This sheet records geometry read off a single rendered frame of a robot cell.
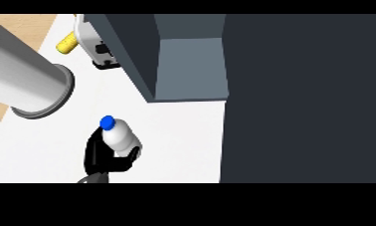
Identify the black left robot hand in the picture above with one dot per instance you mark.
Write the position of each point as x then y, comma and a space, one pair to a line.
101, 162

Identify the yellow ridged cylinder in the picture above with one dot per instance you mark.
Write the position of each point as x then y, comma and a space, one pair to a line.
67, 43

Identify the white bottle with blue cap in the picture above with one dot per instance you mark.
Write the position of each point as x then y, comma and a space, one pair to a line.
120, 137

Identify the dark grey cabinet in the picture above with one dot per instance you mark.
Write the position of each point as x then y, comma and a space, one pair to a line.
191, 70

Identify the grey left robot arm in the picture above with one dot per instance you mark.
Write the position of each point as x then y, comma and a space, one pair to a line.
94, 179

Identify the grey metal cylinder with rim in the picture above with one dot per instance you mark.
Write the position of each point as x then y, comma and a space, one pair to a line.
27, 77

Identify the white appliance with black parts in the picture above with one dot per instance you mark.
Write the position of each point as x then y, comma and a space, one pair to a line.
88, 37

